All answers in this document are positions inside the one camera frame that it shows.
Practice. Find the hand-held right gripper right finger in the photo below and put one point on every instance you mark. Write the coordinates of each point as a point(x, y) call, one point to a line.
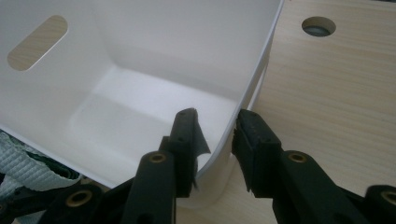
point(258, 155)

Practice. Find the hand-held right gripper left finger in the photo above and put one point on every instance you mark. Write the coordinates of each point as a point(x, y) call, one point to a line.
point(185, 149)

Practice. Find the white plastic storage bin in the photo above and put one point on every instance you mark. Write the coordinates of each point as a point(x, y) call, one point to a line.
point(124, 109)

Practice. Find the light blue textured cloth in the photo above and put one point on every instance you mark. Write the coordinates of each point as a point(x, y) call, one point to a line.
point(28, 168)

